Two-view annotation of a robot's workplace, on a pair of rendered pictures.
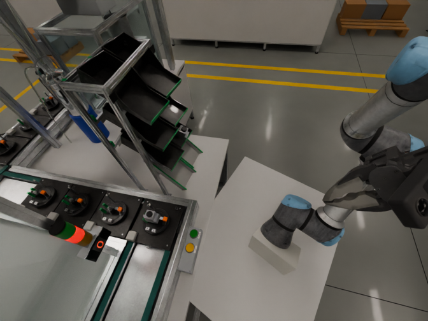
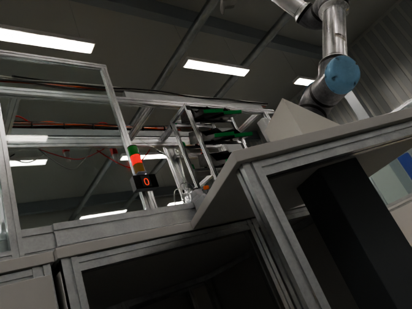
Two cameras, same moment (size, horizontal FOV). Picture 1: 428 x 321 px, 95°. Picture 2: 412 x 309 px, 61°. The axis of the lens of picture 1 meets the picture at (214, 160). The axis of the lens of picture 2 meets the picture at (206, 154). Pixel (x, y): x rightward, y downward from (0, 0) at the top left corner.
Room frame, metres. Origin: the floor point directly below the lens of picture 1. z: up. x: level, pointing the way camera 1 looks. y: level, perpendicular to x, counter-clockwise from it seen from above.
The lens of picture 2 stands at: (-0.98, -0.49, 0.57)
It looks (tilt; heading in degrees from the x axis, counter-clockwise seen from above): 23 degrees up; 28
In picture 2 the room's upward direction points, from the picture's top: 23 degrees counter-clockwise
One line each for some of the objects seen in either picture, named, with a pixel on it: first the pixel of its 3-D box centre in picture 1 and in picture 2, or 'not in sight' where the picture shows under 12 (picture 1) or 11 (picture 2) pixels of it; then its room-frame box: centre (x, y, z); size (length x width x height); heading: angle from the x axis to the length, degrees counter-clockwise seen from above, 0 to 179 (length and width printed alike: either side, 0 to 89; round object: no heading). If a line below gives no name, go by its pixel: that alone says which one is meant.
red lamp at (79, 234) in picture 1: (72, 234); (136, 160); (0.23, 0.52, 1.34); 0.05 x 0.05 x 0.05
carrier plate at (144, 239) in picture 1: (156, 222); not in sight; (0.38, 0.34, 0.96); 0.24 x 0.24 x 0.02; 72
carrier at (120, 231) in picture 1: (111, 209); not in sight; (0.46, 0.59, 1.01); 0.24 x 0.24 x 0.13; 72
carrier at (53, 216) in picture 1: (74, 201); not in sight; (0.53, 0.82, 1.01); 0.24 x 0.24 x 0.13; 72
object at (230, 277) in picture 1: (260, 238); (316, 175); (0.27, -0.22, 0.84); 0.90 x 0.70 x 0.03; 141
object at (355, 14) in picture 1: (372, 16); not in sight; (4.57, -3.65, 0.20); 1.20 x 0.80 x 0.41; 71
